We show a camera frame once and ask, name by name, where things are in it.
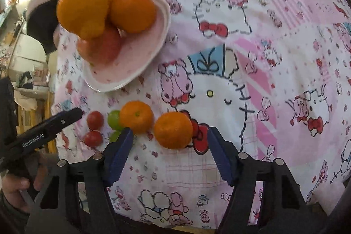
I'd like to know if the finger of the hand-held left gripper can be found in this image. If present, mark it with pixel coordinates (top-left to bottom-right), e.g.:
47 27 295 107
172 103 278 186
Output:
41 107 83 138

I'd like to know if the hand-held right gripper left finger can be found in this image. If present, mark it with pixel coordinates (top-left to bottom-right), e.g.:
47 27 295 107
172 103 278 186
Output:
25 127 135 234

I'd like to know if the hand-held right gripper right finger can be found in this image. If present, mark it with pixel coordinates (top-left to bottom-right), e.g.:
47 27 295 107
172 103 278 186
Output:
207 127 316 234

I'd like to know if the small mandarin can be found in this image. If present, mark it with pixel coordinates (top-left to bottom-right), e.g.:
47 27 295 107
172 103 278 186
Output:
154 111 194 149
120 100 154 134

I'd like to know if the red yellow apple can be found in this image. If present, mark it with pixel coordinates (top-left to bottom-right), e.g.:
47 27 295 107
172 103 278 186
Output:
77 24 124 64

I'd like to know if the pink strawberry print plate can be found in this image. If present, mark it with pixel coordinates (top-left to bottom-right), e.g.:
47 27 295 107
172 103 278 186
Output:
81 0 172 93

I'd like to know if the person's left hand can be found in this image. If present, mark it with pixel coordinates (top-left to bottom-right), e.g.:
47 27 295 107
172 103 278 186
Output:
1 151 51 213

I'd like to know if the small green fruit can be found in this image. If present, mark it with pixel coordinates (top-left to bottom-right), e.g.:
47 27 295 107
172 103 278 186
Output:
107 110 124 131
109 130 122 143

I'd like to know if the red cherry tomato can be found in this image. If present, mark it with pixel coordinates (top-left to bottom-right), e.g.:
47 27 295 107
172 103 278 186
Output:
87 111 105 130
83 130 104 147

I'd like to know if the pink and black cloth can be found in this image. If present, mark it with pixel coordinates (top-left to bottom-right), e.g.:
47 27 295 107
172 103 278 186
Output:
26 0 72 55

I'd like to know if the pink cartoon printed blanket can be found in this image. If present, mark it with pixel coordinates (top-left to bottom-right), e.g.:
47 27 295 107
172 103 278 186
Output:
51 0 351 229

